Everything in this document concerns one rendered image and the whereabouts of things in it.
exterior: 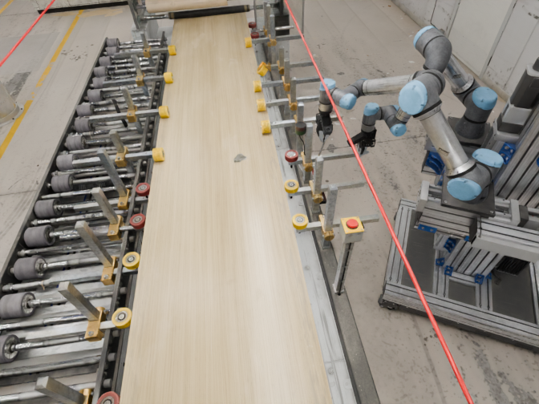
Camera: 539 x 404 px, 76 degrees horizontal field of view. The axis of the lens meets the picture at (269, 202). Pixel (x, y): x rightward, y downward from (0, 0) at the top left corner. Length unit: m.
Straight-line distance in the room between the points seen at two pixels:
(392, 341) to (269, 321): 1.19
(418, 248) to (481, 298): 0.47
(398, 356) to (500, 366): 0.59
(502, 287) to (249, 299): 1.71
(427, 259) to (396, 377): 0.78
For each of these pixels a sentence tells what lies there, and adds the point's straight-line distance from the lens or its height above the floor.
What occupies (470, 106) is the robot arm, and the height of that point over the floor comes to 1.20.
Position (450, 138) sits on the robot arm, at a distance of 1.54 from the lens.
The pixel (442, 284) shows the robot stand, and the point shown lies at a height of 0.23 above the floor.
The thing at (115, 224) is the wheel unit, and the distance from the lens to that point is 1.97.
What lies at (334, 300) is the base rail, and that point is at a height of 0.70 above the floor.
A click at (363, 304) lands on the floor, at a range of 2.53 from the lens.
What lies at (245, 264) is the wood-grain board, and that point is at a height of 0.90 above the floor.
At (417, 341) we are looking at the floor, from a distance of 2.52.
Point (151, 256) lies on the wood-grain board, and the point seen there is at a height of 0.90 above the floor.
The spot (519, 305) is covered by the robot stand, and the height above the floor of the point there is 0.21.
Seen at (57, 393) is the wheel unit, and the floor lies 1.03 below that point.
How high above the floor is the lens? 2.25
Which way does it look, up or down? 48 degrees down
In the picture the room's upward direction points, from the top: 4 degrees counter-clockwise
